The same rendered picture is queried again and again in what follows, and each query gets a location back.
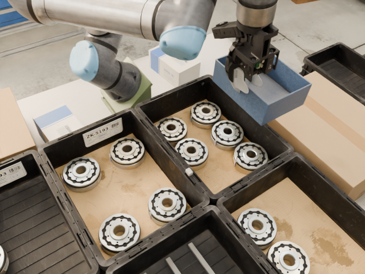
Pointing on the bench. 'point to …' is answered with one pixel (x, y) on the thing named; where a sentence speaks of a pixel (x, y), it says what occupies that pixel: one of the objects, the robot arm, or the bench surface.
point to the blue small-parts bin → (266, 91)
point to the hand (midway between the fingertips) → (239, 85)
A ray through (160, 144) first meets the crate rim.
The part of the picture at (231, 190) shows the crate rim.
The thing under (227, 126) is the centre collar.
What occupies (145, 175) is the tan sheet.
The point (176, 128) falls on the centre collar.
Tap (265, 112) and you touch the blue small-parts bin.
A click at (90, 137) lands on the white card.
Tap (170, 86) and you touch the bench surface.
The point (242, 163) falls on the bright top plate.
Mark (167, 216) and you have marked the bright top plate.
